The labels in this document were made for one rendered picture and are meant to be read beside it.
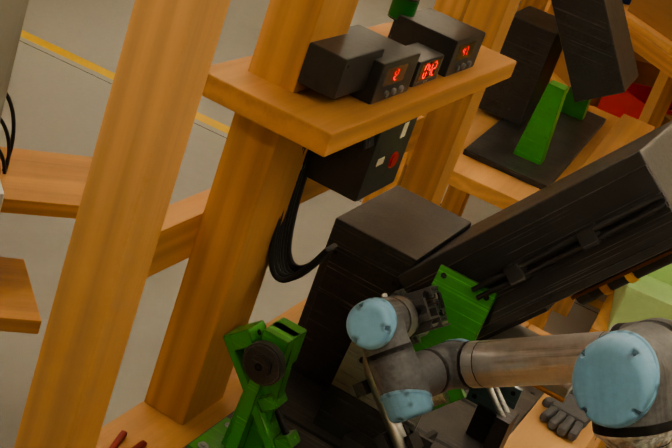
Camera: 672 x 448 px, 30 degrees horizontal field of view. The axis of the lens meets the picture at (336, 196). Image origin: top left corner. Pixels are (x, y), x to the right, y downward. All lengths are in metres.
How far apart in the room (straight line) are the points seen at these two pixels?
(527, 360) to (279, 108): 0.54
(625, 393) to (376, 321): 0.42
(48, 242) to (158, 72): 3.02
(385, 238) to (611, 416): 0.81
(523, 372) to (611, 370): 0.28
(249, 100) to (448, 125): 1.13
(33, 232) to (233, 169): 2.66
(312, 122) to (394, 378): 0.41
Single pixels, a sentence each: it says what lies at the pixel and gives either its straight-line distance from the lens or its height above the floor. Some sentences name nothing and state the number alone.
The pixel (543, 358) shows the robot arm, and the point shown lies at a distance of 1.92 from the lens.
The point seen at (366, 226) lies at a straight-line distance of 2.39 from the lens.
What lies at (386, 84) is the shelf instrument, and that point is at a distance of 2.10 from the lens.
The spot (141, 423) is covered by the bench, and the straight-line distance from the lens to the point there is 2.28.
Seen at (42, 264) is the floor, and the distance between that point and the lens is 4.50.
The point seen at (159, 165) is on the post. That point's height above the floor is 1.49.
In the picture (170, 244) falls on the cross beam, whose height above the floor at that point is 1.24.
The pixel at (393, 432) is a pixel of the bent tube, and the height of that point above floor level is 0.99.
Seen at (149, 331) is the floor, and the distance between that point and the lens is 4.28.
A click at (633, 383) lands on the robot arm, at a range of 1.67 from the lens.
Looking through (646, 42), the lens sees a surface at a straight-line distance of 5.53.
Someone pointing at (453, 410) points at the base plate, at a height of 0.90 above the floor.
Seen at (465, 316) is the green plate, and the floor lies 1.21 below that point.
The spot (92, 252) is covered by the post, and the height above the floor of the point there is 1.33.
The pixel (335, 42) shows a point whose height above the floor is 1.63.
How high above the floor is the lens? 2.16
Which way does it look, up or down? 22 degrees down
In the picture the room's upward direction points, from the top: 20 degrees clockwise
